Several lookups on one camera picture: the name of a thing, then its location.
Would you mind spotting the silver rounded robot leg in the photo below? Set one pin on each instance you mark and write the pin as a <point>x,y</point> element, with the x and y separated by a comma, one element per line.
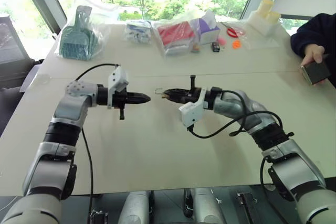
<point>206,205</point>
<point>136,207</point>

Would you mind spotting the dark metal strip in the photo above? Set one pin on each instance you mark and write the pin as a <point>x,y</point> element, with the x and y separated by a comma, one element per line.
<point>246,207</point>

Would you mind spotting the blue white items bag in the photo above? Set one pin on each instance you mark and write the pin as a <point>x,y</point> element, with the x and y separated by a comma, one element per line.
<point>137,31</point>

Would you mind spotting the orange plastic piece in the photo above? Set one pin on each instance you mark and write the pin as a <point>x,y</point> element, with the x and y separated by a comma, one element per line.
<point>236,44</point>

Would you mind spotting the white foam block with cylinders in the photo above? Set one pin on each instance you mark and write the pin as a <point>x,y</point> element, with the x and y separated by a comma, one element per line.
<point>265,16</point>

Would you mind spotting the small grey orange object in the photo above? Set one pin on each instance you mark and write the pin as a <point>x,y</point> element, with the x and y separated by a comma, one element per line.
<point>195,48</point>

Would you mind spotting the red white pack in bag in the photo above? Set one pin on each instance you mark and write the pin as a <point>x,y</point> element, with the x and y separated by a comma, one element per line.
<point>176,36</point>

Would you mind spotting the dark rectangular phone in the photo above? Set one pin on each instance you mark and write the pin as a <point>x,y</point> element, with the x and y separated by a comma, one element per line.
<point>316,73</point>

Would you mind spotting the brass padlock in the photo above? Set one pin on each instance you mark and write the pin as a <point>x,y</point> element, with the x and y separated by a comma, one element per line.
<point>165,94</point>

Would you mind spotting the pink small object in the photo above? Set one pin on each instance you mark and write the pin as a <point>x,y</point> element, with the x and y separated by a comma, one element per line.
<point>222,42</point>

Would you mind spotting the green scoop in plastic bag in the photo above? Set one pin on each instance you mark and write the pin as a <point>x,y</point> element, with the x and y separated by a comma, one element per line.
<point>77,39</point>

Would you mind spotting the person's bare hand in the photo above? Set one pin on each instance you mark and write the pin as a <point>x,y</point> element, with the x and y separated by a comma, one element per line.
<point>313,53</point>

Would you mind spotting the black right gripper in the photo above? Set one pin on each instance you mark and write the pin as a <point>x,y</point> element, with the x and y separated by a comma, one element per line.
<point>192,95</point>

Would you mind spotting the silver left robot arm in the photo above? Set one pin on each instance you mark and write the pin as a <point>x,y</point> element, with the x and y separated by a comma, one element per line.
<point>65,113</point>

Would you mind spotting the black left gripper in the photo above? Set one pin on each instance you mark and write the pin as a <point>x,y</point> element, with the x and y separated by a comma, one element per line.
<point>121,99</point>

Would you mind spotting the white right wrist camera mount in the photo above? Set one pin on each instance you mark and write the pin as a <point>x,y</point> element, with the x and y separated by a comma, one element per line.
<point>191,112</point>

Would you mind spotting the black metal buckle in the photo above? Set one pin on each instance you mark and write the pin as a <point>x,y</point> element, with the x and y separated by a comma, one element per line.
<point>99,217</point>

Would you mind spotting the purple tissue box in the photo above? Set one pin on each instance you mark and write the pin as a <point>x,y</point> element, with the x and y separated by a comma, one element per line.
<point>208,31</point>

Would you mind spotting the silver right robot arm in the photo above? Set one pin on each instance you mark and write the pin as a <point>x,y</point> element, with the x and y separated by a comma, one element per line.
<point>288,155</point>

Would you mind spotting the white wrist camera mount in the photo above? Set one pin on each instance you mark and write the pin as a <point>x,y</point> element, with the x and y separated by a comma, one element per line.
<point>191,112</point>
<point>118,78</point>

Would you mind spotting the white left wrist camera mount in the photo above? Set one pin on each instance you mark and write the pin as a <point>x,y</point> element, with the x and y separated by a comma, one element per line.
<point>118,78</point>

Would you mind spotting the person's dark sleeved forearm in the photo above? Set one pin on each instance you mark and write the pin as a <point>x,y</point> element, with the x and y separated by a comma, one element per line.
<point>317,32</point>

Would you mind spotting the small black box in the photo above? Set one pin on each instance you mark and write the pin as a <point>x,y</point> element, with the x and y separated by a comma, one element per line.
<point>215,47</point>

